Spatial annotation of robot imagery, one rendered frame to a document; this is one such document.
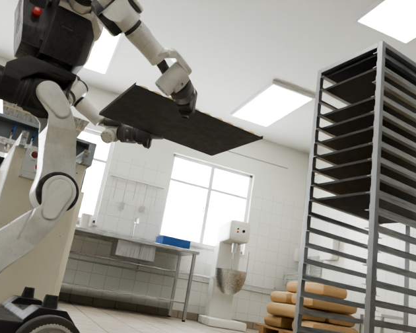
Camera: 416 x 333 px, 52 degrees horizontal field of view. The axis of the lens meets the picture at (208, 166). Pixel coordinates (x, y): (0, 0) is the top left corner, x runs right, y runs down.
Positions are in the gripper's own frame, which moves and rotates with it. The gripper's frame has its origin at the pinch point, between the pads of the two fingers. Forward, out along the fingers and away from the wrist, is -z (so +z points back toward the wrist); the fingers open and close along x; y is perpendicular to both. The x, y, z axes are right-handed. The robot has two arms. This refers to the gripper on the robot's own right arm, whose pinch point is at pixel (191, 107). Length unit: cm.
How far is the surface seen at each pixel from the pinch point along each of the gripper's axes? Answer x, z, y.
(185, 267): -30, -474, 123
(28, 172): -27, -20, 78
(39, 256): -62, -32, 69
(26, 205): -41, -25, 77
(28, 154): -19, -19, 79
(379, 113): 37, -73, -78
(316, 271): -4, -537, -62
